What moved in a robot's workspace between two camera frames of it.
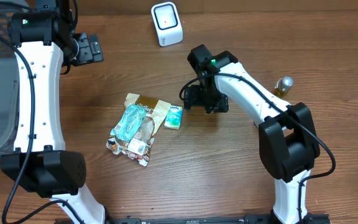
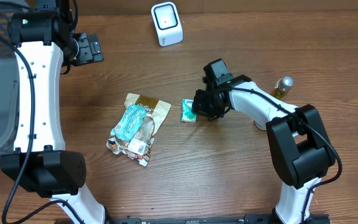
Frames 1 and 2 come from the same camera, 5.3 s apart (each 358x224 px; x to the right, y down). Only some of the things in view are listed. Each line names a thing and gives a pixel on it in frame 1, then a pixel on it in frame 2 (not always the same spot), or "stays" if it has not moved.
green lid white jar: x=257 y=122 stays
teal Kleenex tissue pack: x=174 y=117 to x=187 y=114
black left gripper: x=87 y=56 stays
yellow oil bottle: x=283 y=86 stays
